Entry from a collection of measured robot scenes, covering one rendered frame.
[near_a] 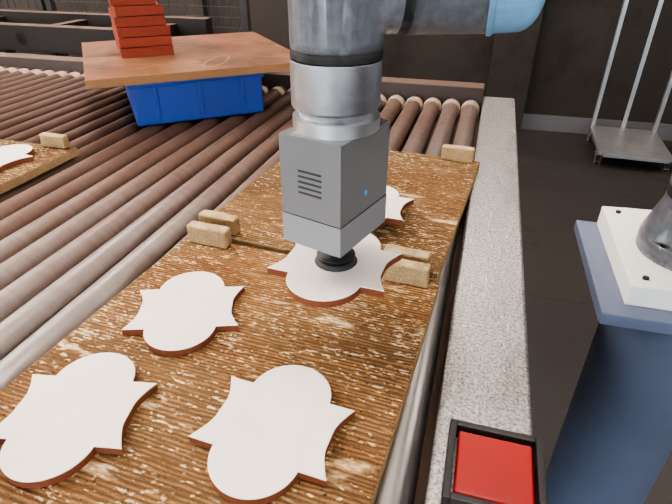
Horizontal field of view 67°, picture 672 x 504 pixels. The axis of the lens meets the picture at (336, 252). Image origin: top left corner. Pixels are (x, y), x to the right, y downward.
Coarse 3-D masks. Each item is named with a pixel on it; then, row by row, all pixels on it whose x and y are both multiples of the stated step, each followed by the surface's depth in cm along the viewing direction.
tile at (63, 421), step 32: (32, 384) 46; (64, 384) 46; (96, 384) 46; (128, 384) 46; (32, 416) 43; (64, 416) 43; (96, 416) 43; (128, 416) 43; (32, 448) 40; (64, 448) 40; (96, 448) 40; (32, 480) 38
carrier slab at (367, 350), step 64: (192, 256) 66; (256, 256) 66; (128, 320) 55; (256, 320) 55; (320, 320) 55; (384, 320) 55; (192, 384) 47; (384, 384) 47; (0, 448) 41; (128, 448) 41; (192, 448) 41; (384, 448) 41
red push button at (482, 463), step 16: (464, 432) 43; (464, 448) 42; (480, 448) 42; (496, 448) 42; (512, 448) 42; (528, 448) 42; (464, 464) 40; (480, 464) 40; (496, 464) 40; (512, 464) 40; (528, 464) 40; (464, 480) 39; (480, 480) 39; (496, 480) 39; (512, 480) 39; (528, 480) 39; (480, 496) 38; (496, 496) 38; (512, 496) 38; (528, 496) 38
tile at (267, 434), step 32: (256, 384) 46; (288, 384) 46; (320, 384) 46; (224, 416) 43; (256, 416) 43; (288, 416) 43; (320, 416) 43; (352, 416) 43; (224, 448) 40; (256, 448) 40; (288, 448) 40; (320, 448) 40; (224, 480) 38; (256, 480) 38; (288, 480) 38; (320, 480) 38
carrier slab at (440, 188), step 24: (408, 168) 91; (432, 168) 91; (456, 168) 91; (240, 192) 82; (264, 192) 82; (408, 192) 82; (432, 192) 82; (456, 192) 82; (240, 216) 75; (264, 216) 75; (408, 216) 75; (432, 216) 75; (456, 216) 75; (240, 240) 70; (264, 240) 69; (384, 240) 69; (408, 240) 69; (432, 240) 69; (432, 264) 64
